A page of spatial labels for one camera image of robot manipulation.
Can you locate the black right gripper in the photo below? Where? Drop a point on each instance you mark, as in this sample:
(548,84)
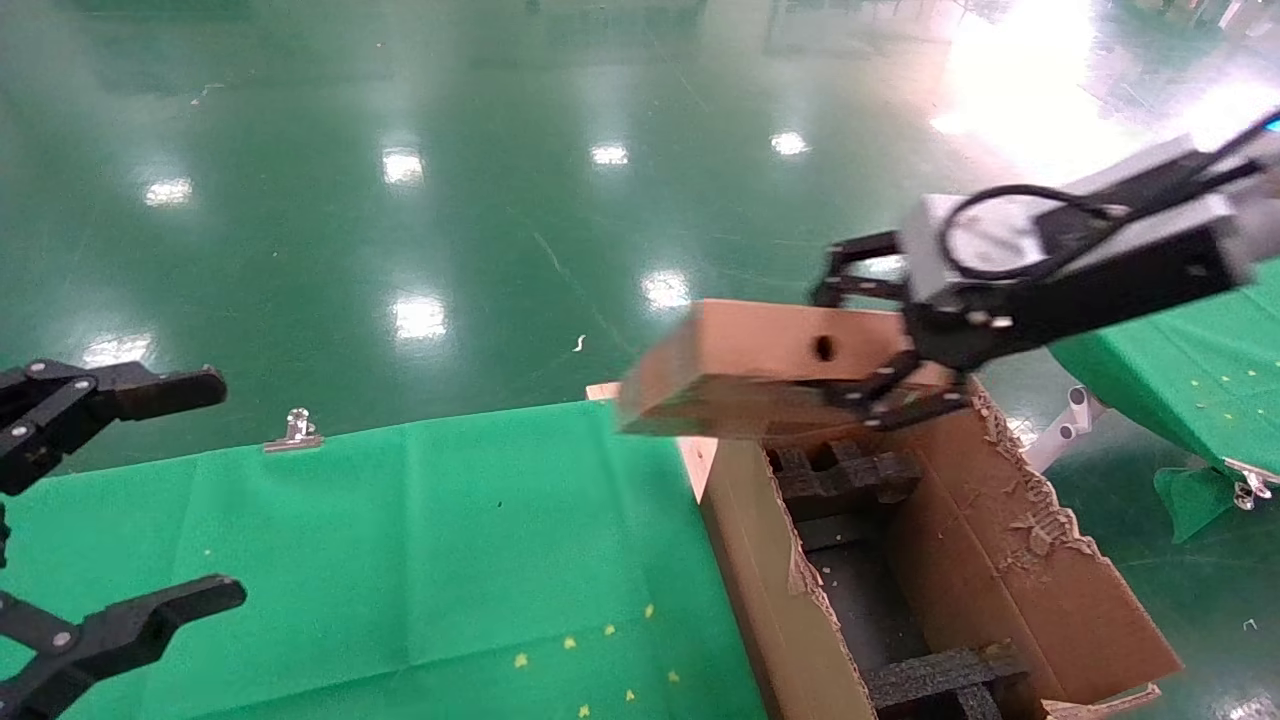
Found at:
(1080,300)

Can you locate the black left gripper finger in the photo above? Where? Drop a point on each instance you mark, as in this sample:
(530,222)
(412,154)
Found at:
(110,635)
(110,392)

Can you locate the small cardboard box with hole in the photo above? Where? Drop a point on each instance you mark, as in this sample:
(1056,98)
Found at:
(740,350)

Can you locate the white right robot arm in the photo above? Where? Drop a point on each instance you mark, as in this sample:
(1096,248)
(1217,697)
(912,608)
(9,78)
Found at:
(1262,210)

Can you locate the large open cardboard carton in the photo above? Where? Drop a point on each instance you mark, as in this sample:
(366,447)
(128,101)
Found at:
(1010,560)

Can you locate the black notched foam insert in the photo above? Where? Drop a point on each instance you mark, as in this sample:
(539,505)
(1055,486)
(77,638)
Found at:
(850,480)
(930,678)

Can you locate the silver binder clip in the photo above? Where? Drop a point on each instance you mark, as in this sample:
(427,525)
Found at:
(295,435)
(1245,485)

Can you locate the white table leg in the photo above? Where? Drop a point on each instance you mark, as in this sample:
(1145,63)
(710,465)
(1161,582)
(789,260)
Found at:
(1065,425)

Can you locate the black foam base pad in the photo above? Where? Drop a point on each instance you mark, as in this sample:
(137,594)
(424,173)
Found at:
(860,590)

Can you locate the green tablecloth on neighbouring table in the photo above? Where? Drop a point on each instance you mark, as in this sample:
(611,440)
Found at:
(1180,390)

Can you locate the green tablecloth with yellow specks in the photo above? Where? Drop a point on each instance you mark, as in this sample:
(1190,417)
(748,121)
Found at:
(400,560)

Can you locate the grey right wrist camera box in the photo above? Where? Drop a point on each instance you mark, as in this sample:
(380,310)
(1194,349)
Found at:
(925,250)

